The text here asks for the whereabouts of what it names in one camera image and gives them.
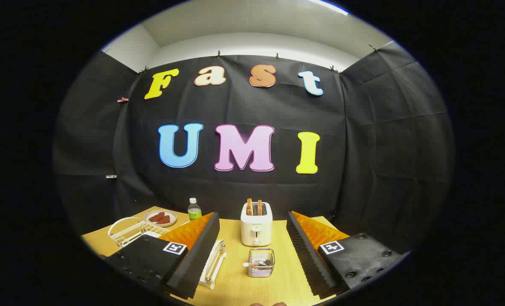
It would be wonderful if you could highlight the white toaster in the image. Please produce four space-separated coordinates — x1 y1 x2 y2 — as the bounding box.
240 202 273 247

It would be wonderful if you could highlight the white wire dish rack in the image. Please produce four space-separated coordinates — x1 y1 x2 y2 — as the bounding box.
108 217 227 290

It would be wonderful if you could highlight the black backdrop cloth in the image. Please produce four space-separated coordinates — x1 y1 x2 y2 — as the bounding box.
53 40 454 255

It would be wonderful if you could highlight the green label drink bottle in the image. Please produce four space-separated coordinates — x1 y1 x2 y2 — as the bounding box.
188 198 202 221

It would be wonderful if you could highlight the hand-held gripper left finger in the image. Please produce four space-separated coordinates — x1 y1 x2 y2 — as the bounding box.
104 212 221 300

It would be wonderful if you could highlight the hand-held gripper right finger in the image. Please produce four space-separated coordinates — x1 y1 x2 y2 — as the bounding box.
286 211 406 299

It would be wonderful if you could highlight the small grey saucer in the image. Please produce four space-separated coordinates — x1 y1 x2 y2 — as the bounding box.
144 210 178 227

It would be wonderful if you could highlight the chrome wire basket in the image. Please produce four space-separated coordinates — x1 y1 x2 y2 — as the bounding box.
248 249 275 278

